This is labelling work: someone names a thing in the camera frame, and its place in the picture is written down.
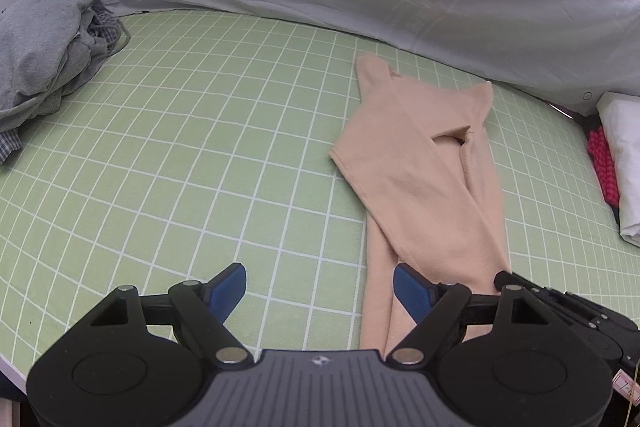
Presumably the red knitted cloth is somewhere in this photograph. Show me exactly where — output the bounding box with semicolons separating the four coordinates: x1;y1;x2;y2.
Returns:
585;129;621;208

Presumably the white folded cloth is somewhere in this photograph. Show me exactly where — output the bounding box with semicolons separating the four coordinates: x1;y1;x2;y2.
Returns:
597;91;640;249

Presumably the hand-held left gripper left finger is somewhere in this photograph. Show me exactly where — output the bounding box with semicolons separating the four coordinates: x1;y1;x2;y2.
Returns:
89;262;251;366

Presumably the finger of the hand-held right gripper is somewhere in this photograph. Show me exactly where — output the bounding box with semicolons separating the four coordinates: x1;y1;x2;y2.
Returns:
493;270;608;325

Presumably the blue plaid shirt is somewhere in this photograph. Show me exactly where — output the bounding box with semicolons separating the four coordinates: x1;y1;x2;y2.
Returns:
0;0;132;168

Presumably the grey shirt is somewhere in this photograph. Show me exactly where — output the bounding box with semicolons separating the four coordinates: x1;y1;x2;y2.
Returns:
0;0;109;134

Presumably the beige long-sleeve shirt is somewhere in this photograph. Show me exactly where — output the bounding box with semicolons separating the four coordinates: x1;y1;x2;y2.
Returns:
328;53;514;354

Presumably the green grid mat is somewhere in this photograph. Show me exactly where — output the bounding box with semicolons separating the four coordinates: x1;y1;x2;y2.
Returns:
0;10;640;374

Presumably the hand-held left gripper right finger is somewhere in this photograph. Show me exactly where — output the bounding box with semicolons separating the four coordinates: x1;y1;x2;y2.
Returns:
387;263;562;366

